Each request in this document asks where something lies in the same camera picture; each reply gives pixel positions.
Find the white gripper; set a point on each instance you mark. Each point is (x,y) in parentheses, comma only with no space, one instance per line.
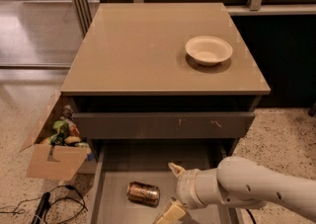
(184,188)

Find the orange soda can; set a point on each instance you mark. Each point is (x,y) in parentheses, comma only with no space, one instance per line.
(143,193)

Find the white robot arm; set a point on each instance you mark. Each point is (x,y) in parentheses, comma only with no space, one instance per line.
(238,183)

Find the grey top drawer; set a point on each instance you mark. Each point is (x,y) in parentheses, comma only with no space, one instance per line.
(163,125)

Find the open grey middle drawer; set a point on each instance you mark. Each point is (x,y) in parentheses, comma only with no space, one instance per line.
(121,164)

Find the grey drawer cabinet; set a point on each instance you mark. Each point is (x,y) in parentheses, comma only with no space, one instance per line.
(133,59)

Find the open cardboard box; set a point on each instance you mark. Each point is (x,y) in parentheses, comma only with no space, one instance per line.
(55,162)

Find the green snack bag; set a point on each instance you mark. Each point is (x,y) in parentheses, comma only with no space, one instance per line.
(61,127)

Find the black handheld device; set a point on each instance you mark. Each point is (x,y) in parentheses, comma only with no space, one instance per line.
(42,207)

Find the white paper bowl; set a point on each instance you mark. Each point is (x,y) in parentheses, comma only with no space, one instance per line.
(208,51)

